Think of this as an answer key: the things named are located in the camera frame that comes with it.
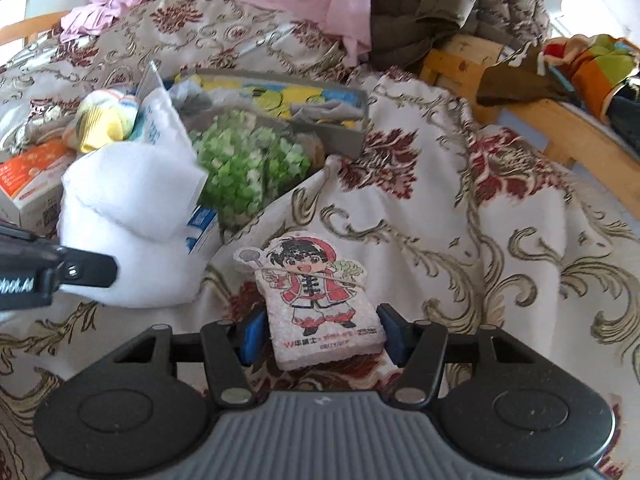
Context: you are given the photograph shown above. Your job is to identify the yellow blue cartoon cloth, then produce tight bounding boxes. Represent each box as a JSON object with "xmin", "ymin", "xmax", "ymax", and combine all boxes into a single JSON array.
[{"xmin": 187, "ymin": 74, "xmax": 366, "ymax": 126}]

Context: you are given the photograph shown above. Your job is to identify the floral blanket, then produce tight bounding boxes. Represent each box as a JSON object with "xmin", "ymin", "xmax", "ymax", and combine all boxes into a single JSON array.
[{"xmin": 0, "ymin": 0, "xmax": 640, "ymax": 480}]

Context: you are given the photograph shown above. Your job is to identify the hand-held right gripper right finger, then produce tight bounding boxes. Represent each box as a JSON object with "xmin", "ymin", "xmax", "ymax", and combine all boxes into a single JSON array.
[{"xmin": 376, "ymin": 302, "xmax": 538, "ymax": 407}]

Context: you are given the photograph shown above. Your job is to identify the clear plastic bag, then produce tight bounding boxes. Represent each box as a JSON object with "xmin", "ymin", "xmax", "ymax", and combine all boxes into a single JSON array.
[{"xmin": 0, "ymin": 92, "xmax": 96, "ymax": 153}]

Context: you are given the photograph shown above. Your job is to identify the orange white box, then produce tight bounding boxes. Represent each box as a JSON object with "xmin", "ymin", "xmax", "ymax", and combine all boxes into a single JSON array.
[{"xmin": 0, "ymin": 140, "xmax": 81, "ymax": 237}]

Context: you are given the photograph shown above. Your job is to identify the brown garment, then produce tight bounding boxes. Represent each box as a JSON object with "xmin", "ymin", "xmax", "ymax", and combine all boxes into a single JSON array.
[{"xmin": 475, "ymin": 45, "xmax": 586, "ymax": 108}]

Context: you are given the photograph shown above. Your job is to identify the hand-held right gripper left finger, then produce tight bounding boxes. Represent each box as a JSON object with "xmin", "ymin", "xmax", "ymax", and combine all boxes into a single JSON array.
[{"xmin": 112, "ymin": 306, "xmax": 269, "ymax": 407}]

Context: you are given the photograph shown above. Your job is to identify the cartoon printed sponge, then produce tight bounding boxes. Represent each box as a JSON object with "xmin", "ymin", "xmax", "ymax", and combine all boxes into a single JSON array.
[{"xmin": 235, "ymin": 232, "xmax": 387, "ymax": 372}]

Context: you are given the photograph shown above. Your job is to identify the white towel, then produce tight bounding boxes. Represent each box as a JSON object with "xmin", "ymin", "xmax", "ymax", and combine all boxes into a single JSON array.
[{"xmin": 57, "ymin": 87, "xmax": 211, "ymax": 308}]

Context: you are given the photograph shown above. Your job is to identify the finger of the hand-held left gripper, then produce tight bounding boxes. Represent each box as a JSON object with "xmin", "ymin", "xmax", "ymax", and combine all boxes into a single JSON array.
[{"xmin": 59, "ymin": 246, "xmax": 119, "ymax": 289}]

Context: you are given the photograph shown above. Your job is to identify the olive puffer jacket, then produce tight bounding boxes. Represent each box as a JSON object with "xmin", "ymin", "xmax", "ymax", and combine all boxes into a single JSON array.
[{"xmin": 370, "ymin": 0, "xmax": 551, "ymax": 68}]

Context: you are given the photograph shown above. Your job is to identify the colourful striped sock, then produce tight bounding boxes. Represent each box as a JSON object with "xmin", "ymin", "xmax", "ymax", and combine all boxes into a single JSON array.
[{"xmin": 62, "ymin": 87, "xmax": 143, "ymax": 154}]

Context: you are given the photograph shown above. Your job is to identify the wooden rail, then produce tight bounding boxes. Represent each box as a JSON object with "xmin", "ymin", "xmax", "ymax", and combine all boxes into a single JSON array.
[{"xmin": 0, "ymin": 10, "xmax": 71, "ymax": 48}]

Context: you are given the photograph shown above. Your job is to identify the grey tray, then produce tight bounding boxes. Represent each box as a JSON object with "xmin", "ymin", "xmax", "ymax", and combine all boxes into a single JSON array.
[{"xmin": 172, "ymin": 69, "xmax": 371, "ymax": 161}]

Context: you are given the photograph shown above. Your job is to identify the colourful patchwork garment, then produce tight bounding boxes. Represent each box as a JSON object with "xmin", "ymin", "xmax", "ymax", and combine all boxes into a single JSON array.
[{"xmin": 542, "ymin": 34, "xmax": 640, "ymax": 126}]

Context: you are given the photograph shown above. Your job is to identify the green chenille cloth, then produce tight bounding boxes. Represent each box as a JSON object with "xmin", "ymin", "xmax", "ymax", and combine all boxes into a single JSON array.
[{"xmin": 192, "ymin": 110, "xmax": 313, "ymax": 229}]

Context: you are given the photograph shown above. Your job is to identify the blue white package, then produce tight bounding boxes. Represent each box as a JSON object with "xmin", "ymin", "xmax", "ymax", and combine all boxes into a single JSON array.
[{"xmin": 185, "ymin": 204, "xmax": 222, "ymax": 256}]

